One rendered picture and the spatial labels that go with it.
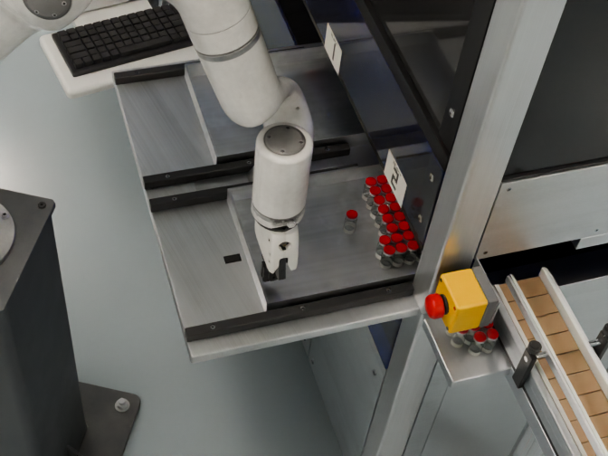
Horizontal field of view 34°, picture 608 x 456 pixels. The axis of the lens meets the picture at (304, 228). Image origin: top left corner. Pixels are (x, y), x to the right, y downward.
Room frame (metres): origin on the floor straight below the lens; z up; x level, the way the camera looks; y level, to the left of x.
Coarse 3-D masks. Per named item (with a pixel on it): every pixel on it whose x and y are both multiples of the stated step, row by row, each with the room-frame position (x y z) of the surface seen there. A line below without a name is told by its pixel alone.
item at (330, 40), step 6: (330, 30) 1.51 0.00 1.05; (330, 36) 1.50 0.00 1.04; (330, 42) 1.50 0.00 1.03; (336, 42) 1.48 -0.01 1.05; (330, 48) 1.50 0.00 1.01; (336, 48) 1.47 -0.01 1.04; (330, 54) 1.49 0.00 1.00; (336, 54) 1.47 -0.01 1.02; (330, 60) 1.49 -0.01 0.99; (336, 60) 1.47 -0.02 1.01; (336, 66) 1.46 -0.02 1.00
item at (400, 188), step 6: (390, 156) 1.21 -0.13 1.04; (390, 162) 1.20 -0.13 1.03; (390, 168) 1.20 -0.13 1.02; (396, 168) 1.18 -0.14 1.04; (390, 174) 1.19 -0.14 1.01; (390, 180) 1.19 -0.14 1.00; (402, 180) 1.15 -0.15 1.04; (396, 186) 1.16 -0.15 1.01; (402, 186) 1.15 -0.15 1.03; (396, 192) 1.16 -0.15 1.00; (402, 192) 1.14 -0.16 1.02; (396, 198) 1.16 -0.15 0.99; (402, 198) 1.14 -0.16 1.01
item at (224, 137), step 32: (192, 64) 1.51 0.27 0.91; (288, 64) 1.58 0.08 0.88; (320, 64) 1.60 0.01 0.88; (192, 96) 1.44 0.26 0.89; (320, 96) 1.50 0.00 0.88; (224, 128) 1.37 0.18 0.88; (256, 128) 1.38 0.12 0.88; (320, 128) 1.41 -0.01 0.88; (352, 128) 1.42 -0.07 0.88; (224, 160) 1.27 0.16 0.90
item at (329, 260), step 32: (320, 192) 1.24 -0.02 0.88; (352, 192) 1.26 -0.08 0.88; (320, 224) 1.17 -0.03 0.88; (256, 256) 1.07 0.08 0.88; (320, 256) 1.09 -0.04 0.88; (352, 256) 1.10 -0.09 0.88; (256, 288) 1.01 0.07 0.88; (288, 288) 1.02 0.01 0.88; (320, 288) 1.03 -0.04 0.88; (352, 288) 1.01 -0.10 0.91
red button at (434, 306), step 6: (432, 294) 0.95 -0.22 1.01; (438, 294) 0.95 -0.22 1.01; (426, 300) 0.94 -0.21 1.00; (432, 300) 0.94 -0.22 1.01; (438, 300) 0.94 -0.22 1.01; (426, 306) 0.94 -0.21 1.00; (432, 306) 0.93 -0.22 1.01; (438, 306) 0.93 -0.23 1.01; (432, 312) 0.92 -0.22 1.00; (438, 312) 0.92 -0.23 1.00; (444, 312) 0.93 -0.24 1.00
